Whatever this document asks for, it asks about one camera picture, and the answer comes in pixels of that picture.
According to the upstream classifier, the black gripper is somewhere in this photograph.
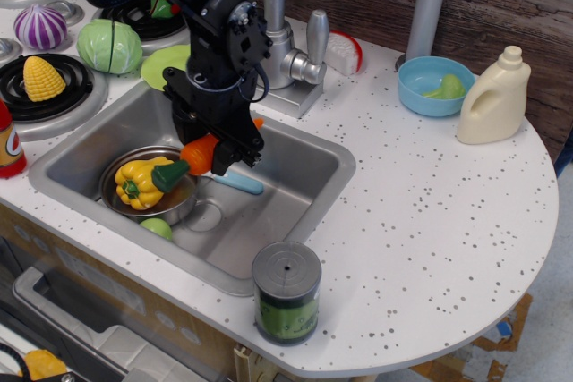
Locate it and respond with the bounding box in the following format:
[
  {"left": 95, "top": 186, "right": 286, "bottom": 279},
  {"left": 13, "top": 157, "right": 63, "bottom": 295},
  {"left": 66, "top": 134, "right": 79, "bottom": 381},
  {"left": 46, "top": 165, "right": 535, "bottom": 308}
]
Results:
[{"left": 163, "top": 68, "right": 264, "bottom": 175}]

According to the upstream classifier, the orange toy carrot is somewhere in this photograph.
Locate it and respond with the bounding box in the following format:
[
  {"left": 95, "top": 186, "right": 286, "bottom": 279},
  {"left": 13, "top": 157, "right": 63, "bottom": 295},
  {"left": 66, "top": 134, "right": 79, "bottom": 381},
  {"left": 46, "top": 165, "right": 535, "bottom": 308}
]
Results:
[{"left": 150, "top": 116, "right": 266, "bottom": 195}]

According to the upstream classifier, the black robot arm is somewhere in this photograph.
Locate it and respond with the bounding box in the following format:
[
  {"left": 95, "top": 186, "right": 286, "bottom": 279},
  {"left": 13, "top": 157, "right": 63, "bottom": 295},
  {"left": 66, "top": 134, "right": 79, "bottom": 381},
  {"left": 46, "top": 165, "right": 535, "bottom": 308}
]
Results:
[{"left": 87, "top": 0, "right": 272, "bottom": 175}]

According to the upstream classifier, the light green plate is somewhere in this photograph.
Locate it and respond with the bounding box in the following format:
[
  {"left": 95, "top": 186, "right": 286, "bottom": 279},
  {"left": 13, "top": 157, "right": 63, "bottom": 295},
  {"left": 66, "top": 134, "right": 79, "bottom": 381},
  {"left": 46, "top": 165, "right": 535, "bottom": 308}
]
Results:
[{"left": 141, "top": 44, "right": 191, "bottom": 91}]

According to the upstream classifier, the small metal pot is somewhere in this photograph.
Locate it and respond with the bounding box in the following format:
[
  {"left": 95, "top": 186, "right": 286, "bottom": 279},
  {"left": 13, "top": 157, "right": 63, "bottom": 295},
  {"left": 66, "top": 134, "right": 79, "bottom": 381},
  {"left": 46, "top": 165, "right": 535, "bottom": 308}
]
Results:
[{"left": 99, "top": 146, "right": 198, "bottom": 225}]

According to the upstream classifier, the yellow toy bell pepper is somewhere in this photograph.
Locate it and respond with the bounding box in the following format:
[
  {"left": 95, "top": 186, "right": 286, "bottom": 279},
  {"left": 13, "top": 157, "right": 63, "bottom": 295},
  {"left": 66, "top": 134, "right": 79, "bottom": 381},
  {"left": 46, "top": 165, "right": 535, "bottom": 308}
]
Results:
[{"left": 115, "top": 157, "right": 173, "bottom": 211}]

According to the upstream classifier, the green toy ball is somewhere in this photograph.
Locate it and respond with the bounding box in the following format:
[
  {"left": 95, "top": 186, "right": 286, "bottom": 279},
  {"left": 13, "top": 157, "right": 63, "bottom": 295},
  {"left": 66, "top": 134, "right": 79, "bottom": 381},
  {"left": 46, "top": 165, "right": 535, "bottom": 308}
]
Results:
[{"left": 140, "top": 217, "right": 173, "bottom": 242}]

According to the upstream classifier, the silver sink basin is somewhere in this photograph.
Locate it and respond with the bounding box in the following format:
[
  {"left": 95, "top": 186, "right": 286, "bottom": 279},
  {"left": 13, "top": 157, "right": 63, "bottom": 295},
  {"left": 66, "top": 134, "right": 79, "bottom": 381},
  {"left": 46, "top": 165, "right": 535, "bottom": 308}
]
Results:
[{"left": 30, "top": 83, "right": 355, "bottom": 296}]

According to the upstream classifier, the silver faucet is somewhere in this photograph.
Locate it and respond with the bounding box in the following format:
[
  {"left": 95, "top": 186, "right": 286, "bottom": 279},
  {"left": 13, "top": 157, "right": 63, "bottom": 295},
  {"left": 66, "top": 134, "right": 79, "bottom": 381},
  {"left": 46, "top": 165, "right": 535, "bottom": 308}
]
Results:
[{"left": 262, "top": 0, "right": 329, "bottom": 118}]

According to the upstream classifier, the back right stove burner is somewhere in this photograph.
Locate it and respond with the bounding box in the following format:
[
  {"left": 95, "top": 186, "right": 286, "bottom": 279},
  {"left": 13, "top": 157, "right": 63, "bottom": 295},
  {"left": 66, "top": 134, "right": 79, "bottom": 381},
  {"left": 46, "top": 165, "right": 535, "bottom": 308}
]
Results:
[{"left": 93, "top": 0, "right": 189, "bottom": 55}]

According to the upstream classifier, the front left stove burner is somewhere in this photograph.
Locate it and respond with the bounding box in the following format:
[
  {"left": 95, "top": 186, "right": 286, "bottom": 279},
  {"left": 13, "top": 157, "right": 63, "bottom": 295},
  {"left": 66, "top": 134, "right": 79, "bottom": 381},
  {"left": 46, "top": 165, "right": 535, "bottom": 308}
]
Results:
[{"left": 1, "top": 53, "right": 107, "bottom": 142}]

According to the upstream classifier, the green toy cabbage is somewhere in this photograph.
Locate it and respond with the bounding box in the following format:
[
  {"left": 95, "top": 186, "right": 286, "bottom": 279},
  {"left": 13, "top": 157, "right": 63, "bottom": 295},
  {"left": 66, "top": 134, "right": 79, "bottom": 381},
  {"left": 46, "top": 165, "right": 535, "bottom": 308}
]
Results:
[{"left": 76, "top": 19, "right": 143, "bottom": 74}]

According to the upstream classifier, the red toy chili pepper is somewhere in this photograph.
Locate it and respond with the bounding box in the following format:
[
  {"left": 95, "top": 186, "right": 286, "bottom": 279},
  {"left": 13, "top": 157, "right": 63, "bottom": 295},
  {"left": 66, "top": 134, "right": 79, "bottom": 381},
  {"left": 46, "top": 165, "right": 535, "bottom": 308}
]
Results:
[{"left": 150, "top": 0, "right": 181, "bottom": 20}]

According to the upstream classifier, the grey green can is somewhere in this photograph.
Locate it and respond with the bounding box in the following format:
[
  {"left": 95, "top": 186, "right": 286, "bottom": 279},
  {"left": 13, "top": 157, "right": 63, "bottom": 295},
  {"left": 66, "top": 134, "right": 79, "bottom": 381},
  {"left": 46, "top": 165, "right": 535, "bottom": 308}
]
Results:
[{"left": 252, "top": 242, "right": 322, "bottom": 345}]

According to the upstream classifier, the white red cheese wedge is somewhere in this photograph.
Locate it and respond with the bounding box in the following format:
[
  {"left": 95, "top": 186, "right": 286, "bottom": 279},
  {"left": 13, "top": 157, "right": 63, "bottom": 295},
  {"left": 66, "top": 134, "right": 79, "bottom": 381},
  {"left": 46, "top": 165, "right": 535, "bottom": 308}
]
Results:
[{"left": 324, "top": 30, "right": 363, "bottom": 76}]

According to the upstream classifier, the yellow toy corn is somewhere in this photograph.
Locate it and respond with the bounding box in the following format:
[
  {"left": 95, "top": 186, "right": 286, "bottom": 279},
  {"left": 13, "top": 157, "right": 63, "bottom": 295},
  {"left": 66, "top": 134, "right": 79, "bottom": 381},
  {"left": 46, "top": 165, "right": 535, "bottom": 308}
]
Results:
[{"left": 23, "top": 56, "right": 66, "bottom": 103}]

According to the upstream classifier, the silver stove knob middle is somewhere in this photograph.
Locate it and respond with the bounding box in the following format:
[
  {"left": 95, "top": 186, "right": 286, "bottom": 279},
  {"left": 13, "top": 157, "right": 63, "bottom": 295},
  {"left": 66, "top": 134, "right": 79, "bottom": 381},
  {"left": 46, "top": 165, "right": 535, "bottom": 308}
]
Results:
[{"left": 47, "top": 0, "right": 85, "bottom": 27}]

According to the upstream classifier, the silver stove knob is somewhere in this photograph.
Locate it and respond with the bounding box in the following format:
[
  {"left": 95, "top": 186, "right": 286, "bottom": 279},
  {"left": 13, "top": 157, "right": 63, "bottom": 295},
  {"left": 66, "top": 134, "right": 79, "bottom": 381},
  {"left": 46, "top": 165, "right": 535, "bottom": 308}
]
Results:
[
  {"left": 0, "top": 38, "right": 22, "bottom": 64},
  {"left": 47, "top": 0, "right": 85, "bottom": 27}
]

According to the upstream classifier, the red ketchup bottle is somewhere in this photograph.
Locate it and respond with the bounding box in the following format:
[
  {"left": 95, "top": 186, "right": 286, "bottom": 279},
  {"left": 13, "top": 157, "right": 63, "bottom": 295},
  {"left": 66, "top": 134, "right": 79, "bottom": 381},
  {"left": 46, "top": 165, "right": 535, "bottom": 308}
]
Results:
[{"left": 0, "top": 101, "right": 27, "bottom": 178}]

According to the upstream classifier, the purple toy onion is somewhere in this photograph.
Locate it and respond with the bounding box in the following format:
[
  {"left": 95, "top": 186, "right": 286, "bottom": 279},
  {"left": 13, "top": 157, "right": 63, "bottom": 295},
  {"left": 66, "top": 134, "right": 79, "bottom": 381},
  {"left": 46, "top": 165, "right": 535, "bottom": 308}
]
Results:
[{"left": 13, "top": 4, "right": 68, "bottom": 50}]

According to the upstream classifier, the silver stove knob left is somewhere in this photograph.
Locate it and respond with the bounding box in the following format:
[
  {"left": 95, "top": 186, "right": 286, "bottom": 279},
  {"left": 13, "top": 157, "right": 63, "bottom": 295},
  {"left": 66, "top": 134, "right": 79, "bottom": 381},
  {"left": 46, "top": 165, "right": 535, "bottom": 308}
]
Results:
[{"left": 0, "top": 38, "right": 22, "bottom": 64}]

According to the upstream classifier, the light blue bowl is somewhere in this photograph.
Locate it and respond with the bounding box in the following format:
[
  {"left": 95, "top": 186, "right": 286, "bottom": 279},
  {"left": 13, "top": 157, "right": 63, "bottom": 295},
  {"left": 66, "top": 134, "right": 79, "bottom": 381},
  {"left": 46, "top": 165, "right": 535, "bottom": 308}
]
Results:
[{"left": 398, "top": 56, "right": 476, "bottom": 117}]

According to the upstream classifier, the light green toy vegetable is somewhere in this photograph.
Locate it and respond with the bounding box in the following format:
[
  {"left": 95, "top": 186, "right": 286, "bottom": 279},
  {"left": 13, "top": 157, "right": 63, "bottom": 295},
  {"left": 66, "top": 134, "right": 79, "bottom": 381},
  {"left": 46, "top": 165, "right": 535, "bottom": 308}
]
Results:
[{"left": 423, "top": 73, "right": 466, "bottom": 100}]

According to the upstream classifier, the yellow object bottom left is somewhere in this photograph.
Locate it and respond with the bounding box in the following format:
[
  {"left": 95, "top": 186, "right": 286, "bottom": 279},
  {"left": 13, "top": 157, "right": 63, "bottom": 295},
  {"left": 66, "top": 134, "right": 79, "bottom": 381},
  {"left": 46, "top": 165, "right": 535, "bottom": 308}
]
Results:
[{"left": 23, "top": 350, "right": 68, "bottom": 381}]

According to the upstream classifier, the grey vertical pole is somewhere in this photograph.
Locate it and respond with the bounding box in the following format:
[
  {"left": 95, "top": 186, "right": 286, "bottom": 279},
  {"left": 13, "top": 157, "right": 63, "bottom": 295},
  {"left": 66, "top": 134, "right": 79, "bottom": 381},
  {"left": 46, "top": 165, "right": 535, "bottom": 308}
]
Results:
[{"left": 395, "top": 0, "right": 443, "bottom": 71}]

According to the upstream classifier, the cream detergent bottle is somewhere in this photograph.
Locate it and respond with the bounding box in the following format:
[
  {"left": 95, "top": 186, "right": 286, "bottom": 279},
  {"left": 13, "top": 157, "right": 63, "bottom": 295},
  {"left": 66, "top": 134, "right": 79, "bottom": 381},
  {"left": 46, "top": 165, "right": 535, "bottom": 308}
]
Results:
[{"left": 457, "top": 46, "right": 531, "bottom": 145}]

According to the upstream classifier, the blue handled spatula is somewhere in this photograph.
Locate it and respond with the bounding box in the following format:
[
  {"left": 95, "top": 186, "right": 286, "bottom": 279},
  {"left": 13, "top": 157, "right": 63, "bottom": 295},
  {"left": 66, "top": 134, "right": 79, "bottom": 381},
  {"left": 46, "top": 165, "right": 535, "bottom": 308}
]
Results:
[{"left": 210, "top": 171, "right": 264, "bottom": 195}]

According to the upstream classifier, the silver oven door handle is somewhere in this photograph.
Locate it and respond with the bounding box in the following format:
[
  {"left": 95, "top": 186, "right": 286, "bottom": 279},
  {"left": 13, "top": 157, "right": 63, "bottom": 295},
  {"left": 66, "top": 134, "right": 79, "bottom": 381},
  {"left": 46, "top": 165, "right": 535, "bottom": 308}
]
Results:
[{"left": 12, "top": 267, "right": 127, "bottom": 381}]

